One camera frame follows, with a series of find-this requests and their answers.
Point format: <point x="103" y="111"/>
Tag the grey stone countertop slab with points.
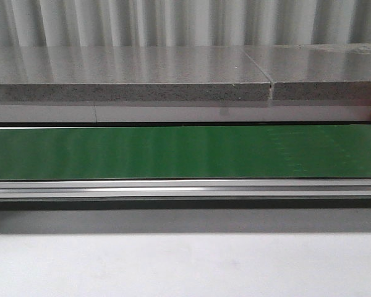
<point x="128" y="74"/>
<point x="315" y="73"/>

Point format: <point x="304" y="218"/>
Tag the aluminium conveyor frame rail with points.
<point x="183" y="189"/>

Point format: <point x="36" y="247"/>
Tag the grey stone countertop slab left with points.
<point x="128" y="74"/>

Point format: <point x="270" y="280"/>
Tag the grey pleated curtain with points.
<point x="180" y="23"/>

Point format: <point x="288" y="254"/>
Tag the grey stone countertop slab right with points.
<point x="315" y="73"/>

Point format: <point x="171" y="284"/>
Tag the green conveyor belt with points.
<point x="183" y="152"/>

